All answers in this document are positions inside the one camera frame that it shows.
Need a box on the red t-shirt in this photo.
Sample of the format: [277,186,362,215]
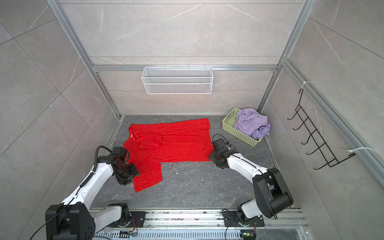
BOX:
[123,119,213,193]

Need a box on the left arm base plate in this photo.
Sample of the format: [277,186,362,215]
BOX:
[128,211,147,229]

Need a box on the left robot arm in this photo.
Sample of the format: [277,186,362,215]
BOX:
[45,155,139,240]

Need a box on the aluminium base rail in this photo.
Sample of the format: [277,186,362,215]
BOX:
[94,209,313,240]

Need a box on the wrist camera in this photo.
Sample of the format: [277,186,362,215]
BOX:
[112,147,131,165]
[212,139,231,154]

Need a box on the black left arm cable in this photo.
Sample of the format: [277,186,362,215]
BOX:
[29,145,113,240]

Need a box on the green plastic basket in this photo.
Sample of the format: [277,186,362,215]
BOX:
[222,108,262,147]

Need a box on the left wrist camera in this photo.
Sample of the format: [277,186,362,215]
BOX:
[112,147,131,165]

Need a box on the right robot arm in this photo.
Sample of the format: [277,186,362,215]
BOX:
[209,150,294,224]

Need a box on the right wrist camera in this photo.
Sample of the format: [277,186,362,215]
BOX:
[212,139,231,154]

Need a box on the white wire mesh basket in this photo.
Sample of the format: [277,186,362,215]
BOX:
[141,67,214,95]

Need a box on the purple t-shirt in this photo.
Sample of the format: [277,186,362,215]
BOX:
[234,108,271,140]

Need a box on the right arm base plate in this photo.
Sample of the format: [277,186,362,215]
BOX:
[221,209,265,228]

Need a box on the black wire hook rack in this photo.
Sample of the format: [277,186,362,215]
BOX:
[287,89,356,171]

